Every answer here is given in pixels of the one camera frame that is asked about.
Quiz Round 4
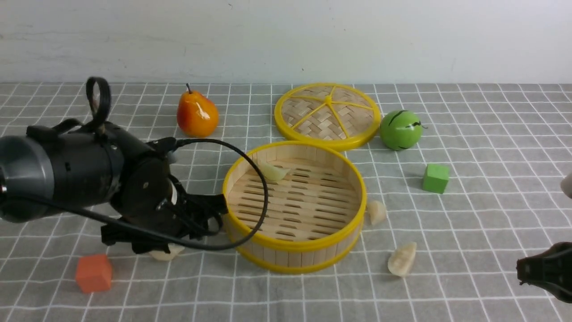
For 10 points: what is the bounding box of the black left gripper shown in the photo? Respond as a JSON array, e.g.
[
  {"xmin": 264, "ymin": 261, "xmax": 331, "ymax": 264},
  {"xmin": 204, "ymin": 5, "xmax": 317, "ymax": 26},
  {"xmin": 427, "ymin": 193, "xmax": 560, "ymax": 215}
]
[{"xmin": 101, "ymin": 137, "xmax": 227, "ymax": 254}]

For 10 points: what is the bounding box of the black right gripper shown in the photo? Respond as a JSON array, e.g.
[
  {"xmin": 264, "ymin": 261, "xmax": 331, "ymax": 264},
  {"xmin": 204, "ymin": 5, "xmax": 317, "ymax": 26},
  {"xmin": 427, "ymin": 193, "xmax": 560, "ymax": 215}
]
[{"xmin": 516, "ymin": 242, "xmax": 572, "ymax": 304}]

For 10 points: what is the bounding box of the greenish white dumpling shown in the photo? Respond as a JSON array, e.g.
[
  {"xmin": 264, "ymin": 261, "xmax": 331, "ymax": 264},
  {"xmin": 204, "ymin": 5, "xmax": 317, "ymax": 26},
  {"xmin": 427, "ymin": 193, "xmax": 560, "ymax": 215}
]
[{"xmin": 258, "ymin": 162, "xmax": 290, "ymax": 182}]

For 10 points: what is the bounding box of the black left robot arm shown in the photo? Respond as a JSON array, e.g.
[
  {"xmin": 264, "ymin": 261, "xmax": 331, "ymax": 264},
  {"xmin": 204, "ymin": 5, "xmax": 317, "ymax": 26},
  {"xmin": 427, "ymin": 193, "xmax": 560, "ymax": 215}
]
[{"xmin": 1, "ymin": 122, "xmax": 227, "ymax": 240}]

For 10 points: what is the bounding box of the yellow bamboo steamer tray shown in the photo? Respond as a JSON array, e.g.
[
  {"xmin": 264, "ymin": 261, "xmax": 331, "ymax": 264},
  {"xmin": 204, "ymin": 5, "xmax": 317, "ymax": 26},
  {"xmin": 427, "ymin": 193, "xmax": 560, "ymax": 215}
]
[{"xmin": 237, "ymin": 141, "xmax": 366, "ymax": 274}]

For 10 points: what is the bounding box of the yellow bamboo steamer lid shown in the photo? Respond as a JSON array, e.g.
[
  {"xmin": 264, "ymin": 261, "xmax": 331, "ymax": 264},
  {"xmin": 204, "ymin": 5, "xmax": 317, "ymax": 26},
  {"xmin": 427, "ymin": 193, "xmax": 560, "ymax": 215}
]
[{"xmin": 273, "ymin": 82, "xmax": 382, "ymax": 151}]

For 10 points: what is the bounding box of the orange wooden cube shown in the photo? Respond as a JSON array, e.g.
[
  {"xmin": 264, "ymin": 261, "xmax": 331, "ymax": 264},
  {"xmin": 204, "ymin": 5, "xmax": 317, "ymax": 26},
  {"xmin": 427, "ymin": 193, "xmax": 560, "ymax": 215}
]
[{"xmin": 75, "ymin": 254, "xmax": 113, "ymax": 293}]

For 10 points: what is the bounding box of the grey checked tablecloth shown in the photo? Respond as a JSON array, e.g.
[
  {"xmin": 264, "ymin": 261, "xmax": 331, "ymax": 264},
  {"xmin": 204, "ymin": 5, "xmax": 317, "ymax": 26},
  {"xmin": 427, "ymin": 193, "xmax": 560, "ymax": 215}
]
[{"xmin": 1, "ymin": 84, "xmax": 571, "ymax": 322}]

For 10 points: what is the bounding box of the orange red toy pear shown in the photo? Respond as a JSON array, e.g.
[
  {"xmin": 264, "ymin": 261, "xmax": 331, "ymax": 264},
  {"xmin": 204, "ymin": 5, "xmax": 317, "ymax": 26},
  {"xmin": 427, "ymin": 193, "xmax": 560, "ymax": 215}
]
[{"xmin": 177, "ymin": 83, "xmax": 220, "ymax": 138}]

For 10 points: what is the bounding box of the green wooden cube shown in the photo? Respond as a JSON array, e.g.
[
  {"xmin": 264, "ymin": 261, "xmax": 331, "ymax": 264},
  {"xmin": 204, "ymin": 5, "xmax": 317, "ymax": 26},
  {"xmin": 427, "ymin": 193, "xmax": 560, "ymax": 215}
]
[{"xmin": 421, "ymin": 163, "xmax": 450, "ymax": 194}]

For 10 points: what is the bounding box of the green toy watermelon ball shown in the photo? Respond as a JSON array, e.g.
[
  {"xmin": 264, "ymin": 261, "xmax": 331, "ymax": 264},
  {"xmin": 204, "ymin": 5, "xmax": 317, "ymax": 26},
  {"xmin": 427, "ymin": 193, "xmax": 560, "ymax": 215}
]
[{"xmin": 379, "ymin": 110, "xmax": 428, "ymax": 151}]

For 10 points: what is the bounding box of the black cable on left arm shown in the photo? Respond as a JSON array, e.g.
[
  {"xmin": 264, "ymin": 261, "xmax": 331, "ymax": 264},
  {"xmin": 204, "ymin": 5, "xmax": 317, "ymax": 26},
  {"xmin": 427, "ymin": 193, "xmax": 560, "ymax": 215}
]
[{"xmin": 0, "ymin": 138, "xmax": 269, "ymax": 251}]

